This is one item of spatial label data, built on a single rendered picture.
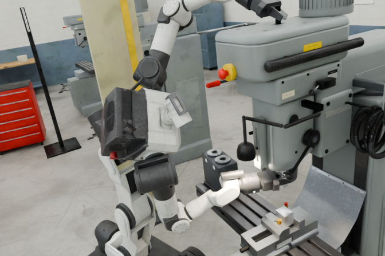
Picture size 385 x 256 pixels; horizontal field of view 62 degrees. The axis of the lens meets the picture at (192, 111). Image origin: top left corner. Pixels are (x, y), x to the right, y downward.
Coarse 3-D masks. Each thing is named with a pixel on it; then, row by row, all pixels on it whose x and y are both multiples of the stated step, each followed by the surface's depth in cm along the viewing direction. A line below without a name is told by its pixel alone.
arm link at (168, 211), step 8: (168, 200) 122; (176, 200) 128; (160, 208) 125; (168, 208) 125; (176, 208) 129; (160, 216) 129; (168, 216) 128; (176, 216) 129; (168, 224) 129; (176, 224) 130; (184, 224) 131; (176, 232) 133
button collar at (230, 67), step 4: (228, 64) 109; (232, 64) 109; (224, 68) 110; (228, 68) 108; (232, 68) 107; (232, 72) 107; (228, 76) 110; (232, 76) 108; (228, 80) 110; (232, 80) 110
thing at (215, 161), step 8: (208, 152) 190; (216, 152) 192; (224, 152) 191; (208, 160) 186; (216, 160) 180; (224, 160) 179; (232, 160) 181; (208, 168) 189; (216, 168) 178; (224, 168) 176; (232, 168) 178; (208, 176) 193; (216, 176) 181; (216, 184) 184
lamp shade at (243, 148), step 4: (240, 144) 121; (244, 144) 120; (248, 144) 120; (252, 144) 121; (240, 148) 120; (244, 148) 119; (248, 148) 119; (252, 148) 120; (240, 152) 120; (244, 152) 119; (248, 152) 119; (252, 152) 120; (240, 156) 121; (244, 156) 120; (248, 156) 119; (252, 156) 120; (244, 160) 120; (248, 160) 120
